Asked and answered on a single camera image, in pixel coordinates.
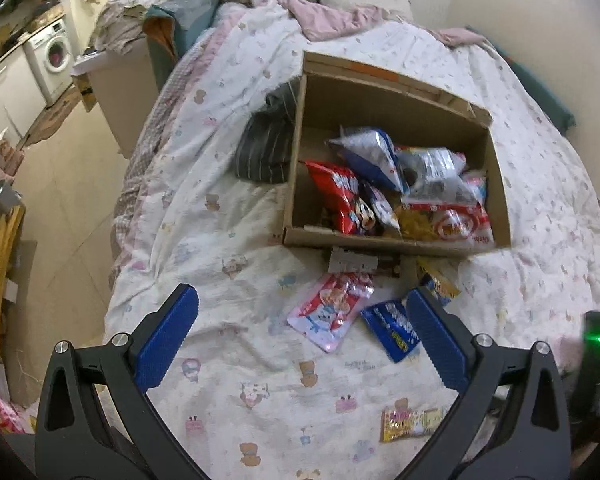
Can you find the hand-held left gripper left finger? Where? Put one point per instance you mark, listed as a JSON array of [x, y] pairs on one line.
[[167, 330]]

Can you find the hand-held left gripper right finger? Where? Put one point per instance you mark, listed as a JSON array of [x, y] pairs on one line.
[[437, 340]]

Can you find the red cartoon snack bag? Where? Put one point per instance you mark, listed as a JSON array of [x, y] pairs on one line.
[[337, 190]]

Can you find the cardboard box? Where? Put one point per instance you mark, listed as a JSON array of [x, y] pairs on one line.
[[380, 100]]

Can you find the small blue snack packet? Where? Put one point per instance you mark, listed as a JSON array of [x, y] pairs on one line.
[[387, 330]]

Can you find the small yellow pink candy packet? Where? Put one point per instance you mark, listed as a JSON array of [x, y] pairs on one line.
[[410, 422]]

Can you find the pink white snack packet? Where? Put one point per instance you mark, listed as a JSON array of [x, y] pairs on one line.
[[330, 310]]

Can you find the orange white snack packet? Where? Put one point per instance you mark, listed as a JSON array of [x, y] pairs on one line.
[[455, 225]]

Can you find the yellow crinkled snack packet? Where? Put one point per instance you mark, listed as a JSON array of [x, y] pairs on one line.
[[415, 225]]

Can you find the small white snack packet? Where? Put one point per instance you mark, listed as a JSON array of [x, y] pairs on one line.
[[350, 260]]

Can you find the small maroon snack packet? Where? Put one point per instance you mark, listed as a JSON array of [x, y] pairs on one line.
[[380, 207]]

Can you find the silver clear snack packet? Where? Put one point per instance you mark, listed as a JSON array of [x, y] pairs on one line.
[[430, 170]]

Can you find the blue white snack bag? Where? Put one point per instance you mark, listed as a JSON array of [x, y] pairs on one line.
[[372, 155]]

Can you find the dark striped cloth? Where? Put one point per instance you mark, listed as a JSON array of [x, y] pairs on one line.
[[265, 150]]

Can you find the white cabinet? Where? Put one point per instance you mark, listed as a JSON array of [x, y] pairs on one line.
[[125, 100]]

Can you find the brown door mat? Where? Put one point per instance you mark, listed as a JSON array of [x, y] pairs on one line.
[[55, 115]]

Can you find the small brown cardboard carton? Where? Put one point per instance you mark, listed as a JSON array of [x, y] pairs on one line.
[[87, 92]]

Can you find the kitchen counter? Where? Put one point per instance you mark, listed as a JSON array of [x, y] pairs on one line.
[[5, 85]]

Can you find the white washing machine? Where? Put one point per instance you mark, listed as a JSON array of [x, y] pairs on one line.
[[52, 57]]

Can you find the pile of clothes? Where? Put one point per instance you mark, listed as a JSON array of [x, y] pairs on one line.
[[125, 20]]

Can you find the teal orange cushion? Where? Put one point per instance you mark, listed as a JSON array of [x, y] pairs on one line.
[[190, 15]]

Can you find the pink blanket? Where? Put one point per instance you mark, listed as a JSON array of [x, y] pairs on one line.
[[330, 20]]

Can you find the yellow wooden frame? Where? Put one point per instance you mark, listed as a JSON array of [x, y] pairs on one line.
[[0, 270]]

